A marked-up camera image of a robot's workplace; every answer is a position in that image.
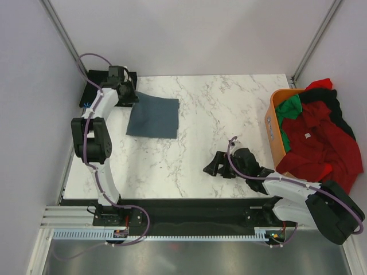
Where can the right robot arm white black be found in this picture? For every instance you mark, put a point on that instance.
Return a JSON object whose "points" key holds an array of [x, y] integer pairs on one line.
{"points": [[322, 206]]}

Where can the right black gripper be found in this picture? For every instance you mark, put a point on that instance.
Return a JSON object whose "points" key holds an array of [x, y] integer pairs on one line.
{"points": [[221, 157]]}

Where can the red t shirt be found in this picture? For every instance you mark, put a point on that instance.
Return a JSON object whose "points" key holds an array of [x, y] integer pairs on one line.
{"points": [[320, 150]]}

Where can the left aluminium frame post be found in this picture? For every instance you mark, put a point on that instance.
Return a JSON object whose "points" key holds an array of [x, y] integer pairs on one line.
{"points": [[62, 32]]}

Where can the right aluminium frame post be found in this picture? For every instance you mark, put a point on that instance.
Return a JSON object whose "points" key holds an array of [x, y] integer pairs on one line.
{"points": [[321, 30]]}

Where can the blue-grey t shirt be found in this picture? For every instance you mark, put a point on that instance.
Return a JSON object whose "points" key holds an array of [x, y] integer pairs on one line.
{"points": [[154, 117]]}

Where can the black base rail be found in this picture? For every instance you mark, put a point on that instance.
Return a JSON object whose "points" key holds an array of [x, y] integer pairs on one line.
{"points": [[201, 216]]}

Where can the green t shirt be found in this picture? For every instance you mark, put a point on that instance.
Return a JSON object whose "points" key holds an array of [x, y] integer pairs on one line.
{"points": [[289, 109]]}

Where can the white slotted cable duct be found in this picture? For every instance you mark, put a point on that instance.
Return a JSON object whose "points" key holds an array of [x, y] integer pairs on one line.
{"points": [[126, 235]]}

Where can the aluminium frame post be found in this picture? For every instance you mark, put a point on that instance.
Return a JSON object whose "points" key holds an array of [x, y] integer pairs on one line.
{"points": [[62, 32], [321, 30]]}

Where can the aluminium frame extrusion base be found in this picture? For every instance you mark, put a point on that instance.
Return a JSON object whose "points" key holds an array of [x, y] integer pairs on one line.
{"points": [[66, 217]]}

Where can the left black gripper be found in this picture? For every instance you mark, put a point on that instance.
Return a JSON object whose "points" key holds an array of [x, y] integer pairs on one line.
{"points": [[133, 98]]}

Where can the orange plastic basket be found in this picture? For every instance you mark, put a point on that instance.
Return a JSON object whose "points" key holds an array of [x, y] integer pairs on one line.
{"points": [[272, 126]]}

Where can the folded black t shirt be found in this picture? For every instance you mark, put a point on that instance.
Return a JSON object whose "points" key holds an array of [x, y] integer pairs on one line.
{"points": [[98, 76]]}

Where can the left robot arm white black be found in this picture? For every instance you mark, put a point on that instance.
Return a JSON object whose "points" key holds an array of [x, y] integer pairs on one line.
{"points": [[92, 143]]}

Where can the black t shirt in basket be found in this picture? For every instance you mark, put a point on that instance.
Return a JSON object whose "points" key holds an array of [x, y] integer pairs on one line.
{"points": [[329, 98]]}

